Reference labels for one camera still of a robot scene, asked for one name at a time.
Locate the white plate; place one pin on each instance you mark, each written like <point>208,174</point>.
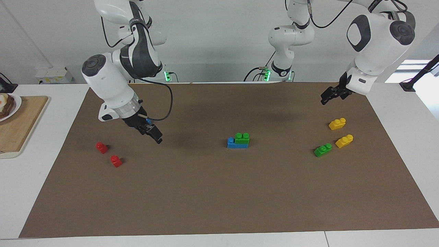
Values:
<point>15,106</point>

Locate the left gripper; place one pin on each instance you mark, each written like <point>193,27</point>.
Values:
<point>343,82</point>

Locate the white box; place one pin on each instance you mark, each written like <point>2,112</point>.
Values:
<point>55,75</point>

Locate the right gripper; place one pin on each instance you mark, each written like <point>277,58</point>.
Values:
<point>135,120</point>

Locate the green toy block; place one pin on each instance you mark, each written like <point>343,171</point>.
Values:
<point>242,138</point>
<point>322,150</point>

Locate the yellow toy block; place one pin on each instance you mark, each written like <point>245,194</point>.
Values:
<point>337,124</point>
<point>344,141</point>

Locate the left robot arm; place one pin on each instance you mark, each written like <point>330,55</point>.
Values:
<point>374,44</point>

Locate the wooden cutting board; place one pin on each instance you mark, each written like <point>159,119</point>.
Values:
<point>24,127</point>

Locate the blue toy block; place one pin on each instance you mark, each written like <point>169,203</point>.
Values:
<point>236,144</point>

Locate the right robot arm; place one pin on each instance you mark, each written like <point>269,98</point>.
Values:
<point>107,82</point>

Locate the red toy block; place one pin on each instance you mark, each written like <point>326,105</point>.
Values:
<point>102,148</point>
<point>116,161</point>

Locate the black stand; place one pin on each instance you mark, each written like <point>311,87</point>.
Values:
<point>7,85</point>
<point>420,73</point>

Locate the brown toast slice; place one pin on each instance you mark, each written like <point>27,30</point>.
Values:
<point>6,107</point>

